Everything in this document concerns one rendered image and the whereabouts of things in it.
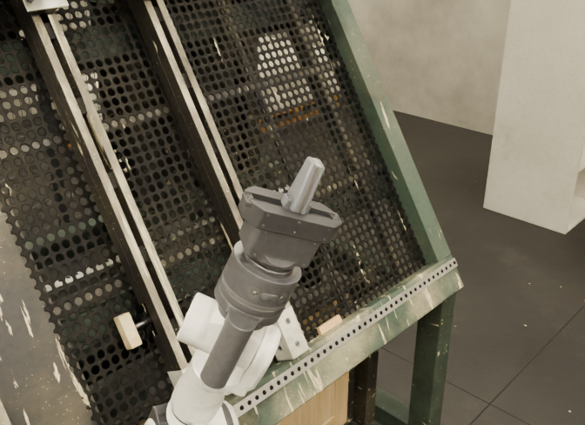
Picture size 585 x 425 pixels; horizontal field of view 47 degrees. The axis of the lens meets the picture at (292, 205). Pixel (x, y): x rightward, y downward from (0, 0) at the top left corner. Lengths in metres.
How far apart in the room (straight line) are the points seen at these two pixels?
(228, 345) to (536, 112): 3.86
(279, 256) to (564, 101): 3.75
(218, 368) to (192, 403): 0.17
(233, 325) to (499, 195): 4.09
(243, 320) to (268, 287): 0.05
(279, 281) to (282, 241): 0.05
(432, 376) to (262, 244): 1.82
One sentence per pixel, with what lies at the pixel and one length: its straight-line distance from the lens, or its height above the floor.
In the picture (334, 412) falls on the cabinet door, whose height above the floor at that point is 0.34.
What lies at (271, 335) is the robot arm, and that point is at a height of 1.53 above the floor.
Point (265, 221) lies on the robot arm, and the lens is 0.75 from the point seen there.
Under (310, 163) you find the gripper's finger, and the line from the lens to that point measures 0.75.
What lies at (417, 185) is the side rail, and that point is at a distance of 2.31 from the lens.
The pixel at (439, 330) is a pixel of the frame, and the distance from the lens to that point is 2.41.
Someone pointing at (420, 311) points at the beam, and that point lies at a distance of 2.20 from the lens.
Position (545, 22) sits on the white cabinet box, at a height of 1.29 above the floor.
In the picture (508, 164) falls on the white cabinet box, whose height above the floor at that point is 0.36.
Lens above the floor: 2.04
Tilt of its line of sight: 26 degrees down
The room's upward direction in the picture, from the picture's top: straight up
